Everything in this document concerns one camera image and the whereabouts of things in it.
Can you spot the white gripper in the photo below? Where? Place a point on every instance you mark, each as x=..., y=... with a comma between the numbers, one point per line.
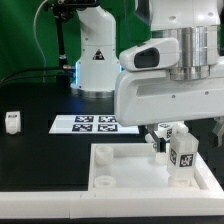
x=151, y=97

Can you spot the white square table top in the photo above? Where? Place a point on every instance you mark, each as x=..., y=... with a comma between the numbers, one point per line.
x=137, y=166

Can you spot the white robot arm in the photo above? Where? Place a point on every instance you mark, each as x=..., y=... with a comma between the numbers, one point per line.
x=177, y=75

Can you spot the white L-shaped fence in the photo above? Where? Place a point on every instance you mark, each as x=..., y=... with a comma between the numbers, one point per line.
x=112, y=203

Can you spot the white sheet with tags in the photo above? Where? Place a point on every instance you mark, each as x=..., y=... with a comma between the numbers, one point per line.
x=89, y=124

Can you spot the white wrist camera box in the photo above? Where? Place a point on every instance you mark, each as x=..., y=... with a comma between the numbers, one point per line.
x=154, y=54

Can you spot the black camera stand pole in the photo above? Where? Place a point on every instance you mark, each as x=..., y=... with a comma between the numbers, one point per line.
x=63, y=11

